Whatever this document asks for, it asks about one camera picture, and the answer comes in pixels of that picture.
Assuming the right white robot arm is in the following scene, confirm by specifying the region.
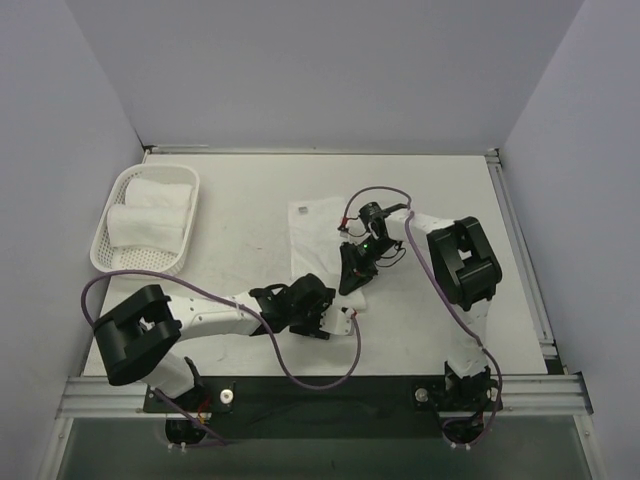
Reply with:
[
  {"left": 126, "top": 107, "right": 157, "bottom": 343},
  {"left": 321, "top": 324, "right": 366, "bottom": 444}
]
[{"left": 339, "top": 202, "right": 503, "bottom": 410}]

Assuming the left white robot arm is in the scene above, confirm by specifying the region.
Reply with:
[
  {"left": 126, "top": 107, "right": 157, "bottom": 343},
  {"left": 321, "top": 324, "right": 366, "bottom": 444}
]
[{"left": 93, "top": 274, "right": 340, "bottom": 412}]

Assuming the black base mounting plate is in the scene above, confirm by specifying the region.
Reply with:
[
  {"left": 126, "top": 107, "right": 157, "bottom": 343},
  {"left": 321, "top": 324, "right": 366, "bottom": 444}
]
[{"left": 143, "top": 375, "right": 502, "bottom": 444}]

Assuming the white perforated plastic basket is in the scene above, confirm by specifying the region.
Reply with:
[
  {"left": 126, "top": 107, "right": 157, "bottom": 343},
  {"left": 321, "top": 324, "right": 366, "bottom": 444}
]
[{"left": 89, "top": 164, "right": 200, "bottom": 275}]

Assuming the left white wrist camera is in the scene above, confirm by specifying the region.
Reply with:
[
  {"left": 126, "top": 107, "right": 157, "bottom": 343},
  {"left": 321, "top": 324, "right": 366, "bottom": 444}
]
[{"left": 320, "top": 306, "right": 358, "bottom": 336}]

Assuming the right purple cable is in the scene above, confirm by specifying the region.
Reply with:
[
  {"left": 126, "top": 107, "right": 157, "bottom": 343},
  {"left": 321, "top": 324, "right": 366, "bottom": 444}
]
[{"left": 341, "top": 185, "right": 503, "bottom": 450}]

